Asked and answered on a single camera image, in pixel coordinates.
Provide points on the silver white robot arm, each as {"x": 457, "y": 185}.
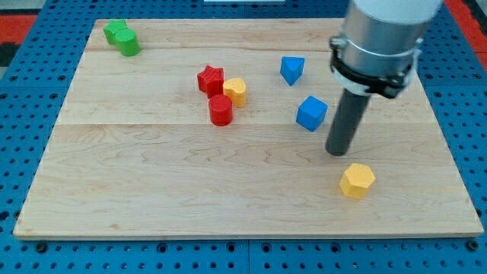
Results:
{"x": 377, "y": 48}

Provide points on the yellow heart block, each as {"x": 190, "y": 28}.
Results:
{"x": 236, "y": 90}

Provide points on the wooden board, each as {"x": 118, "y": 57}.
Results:
{"x": 134, "y": 155}

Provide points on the red cylinder block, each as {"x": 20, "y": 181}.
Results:
{"x": 220, "y": 110}

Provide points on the red star block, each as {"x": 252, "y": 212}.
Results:
{"x": 210, "y": 81}

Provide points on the blue cube block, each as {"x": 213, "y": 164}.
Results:
{"x": 311, "y": 113}

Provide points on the blue triangle block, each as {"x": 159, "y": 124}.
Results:
{"x": 291, "y": 68}

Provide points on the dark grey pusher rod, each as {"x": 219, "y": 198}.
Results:
{"x": 348, "y": 115}

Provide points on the yellow hexagon block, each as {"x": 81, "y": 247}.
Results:
{"x": 356, "y": 180}

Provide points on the green cylinder block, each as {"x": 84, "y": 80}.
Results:
{"x": 127, "y": 42}

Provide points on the green star block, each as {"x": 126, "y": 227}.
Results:
{"x": 112, "y": 28}

